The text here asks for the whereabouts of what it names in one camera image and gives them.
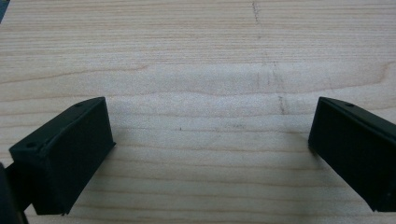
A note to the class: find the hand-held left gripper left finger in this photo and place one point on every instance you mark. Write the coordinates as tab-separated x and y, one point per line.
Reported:
62	155

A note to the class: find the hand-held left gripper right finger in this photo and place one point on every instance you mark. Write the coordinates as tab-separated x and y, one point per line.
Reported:
355	152

